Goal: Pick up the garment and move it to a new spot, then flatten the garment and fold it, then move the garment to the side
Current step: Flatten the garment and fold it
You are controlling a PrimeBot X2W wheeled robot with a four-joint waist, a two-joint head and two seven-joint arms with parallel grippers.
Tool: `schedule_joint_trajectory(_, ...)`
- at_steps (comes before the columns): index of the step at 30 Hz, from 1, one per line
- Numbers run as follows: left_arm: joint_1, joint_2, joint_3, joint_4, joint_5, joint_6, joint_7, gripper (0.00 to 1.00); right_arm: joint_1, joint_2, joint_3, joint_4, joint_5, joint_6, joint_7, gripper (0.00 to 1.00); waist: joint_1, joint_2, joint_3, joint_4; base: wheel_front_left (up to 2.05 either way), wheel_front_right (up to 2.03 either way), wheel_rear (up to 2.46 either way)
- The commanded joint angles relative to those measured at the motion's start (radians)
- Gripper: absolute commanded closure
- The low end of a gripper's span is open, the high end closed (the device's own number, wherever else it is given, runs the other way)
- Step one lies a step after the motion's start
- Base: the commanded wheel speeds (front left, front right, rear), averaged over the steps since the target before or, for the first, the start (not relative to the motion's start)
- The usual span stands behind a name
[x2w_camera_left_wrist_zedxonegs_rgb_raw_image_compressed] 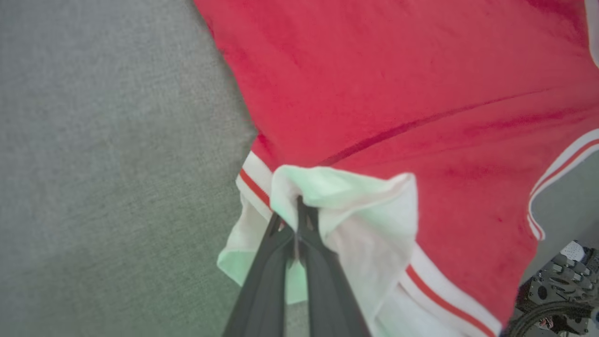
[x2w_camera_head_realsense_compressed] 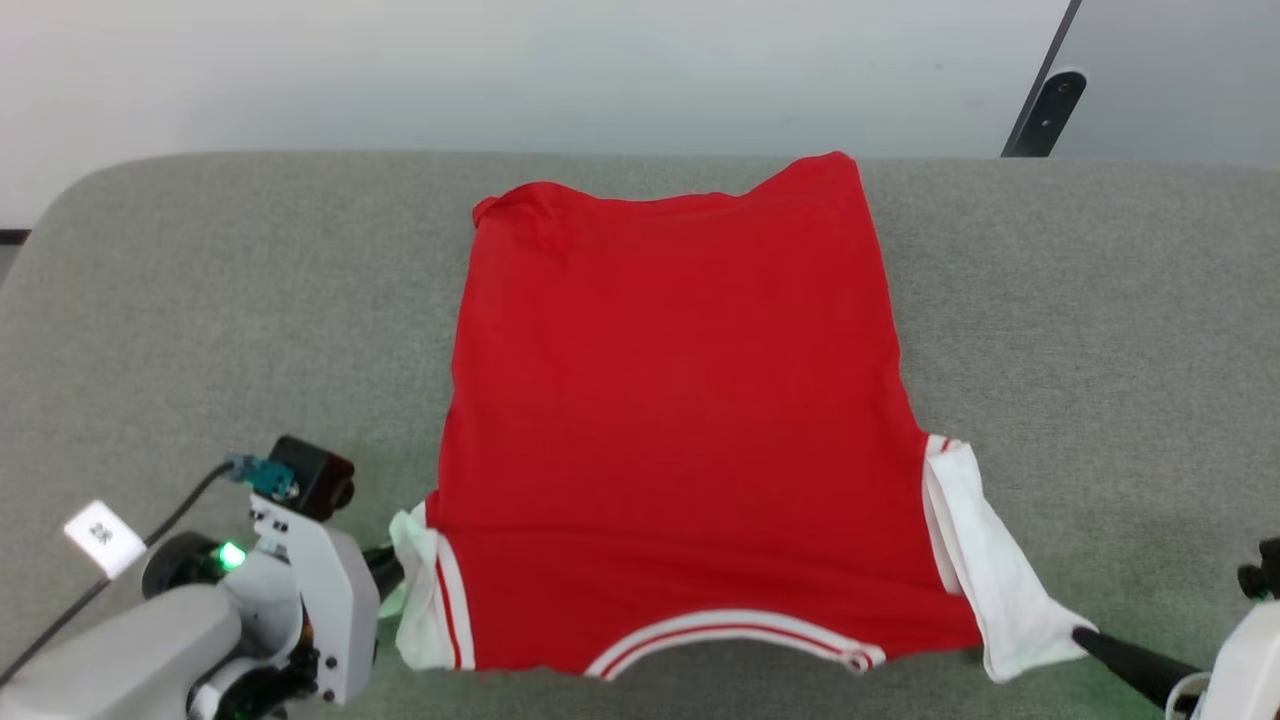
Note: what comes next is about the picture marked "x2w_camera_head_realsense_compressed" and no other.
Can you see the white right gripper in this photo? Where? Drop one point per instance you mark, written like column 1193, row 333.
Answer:
column 1250, row 670

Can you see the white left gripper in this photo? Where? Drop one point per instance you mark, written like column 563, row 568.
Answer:
column 335, row 600

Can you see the red basketball jersey white sleeves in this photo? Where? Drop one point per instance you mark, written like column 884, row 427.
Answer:
column 680, row 420

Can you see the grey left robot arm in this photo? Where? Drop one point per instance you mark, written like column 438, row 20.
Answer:
column 120, row 650

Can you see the black baseboard strip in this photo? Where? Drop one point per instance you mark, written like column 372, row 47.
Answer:
column 12, row 237

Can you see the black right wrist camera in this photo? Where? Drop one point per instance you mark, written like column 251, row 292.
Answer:
column 1265, row 575

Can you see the teal left camera connector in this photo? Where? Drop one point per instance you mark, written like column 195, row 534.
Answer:
column 262, row 475

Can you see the black wall bracket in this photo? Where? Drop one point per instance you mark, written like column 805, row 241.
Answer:
column 1050, row 115

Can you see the dark wall divider strip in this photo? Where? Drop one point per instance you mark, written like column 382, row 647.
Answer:
column 1055, row 45

